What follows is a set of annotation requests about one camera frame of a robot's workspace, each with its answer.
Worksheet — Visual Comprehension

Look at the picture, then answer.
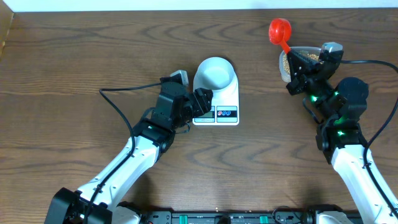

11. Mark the red plastic measuring scoop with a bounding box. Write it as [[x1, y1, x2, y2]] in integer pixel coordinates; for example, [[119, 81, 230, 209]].
[[269, 18, 292, 54]]

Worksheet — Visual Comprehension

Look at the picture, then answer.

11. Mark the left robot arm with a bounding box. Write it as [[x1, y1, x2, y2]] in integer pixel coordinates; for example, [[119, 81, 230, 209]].
[[45, 82, 213, 223]]

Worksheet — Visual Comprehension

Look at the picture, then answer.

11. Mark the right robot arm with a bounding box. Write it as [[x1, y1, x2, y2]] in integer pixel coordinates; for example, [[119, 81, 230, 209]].
[[285, 49, 397, 223]]

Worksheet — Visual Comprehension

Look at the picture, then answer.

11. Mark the white digital kitchen scale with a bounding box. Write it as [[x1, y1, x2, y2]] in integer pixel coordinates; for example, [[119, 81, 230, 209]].
[[193, 75, 239, 126]]

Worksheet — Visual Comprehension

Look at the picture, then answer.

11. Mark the grey round bowl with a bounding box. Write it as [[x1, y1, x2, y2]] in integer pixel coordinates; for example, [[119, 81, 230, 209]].
[[193, 57, 236, 90]]

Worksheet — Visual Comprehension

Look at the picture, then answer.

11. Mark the pile of soybeans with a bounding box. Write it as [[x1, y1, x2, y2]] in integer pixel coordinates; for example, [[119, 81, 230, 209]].
[[282, 51, 319, 75]]

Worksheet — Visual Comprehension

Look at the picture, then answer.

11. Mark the clear plastic container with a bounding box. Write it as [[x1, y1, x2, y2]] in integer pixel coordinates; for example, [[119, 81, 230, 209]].
[[279, 47, 321, 83]]

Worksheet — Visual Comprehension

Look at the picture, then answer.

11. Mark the black left camera cable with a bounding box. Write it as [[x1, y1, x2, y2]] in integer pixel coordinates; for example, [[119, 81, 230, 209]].
[[81, 82, 163, 224]]

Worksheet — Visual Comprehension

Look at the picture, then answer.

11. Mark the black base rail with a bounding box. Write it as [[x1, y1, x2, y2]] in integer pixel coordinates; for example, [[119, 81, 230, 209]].
[[111, 202, 352, 224]]

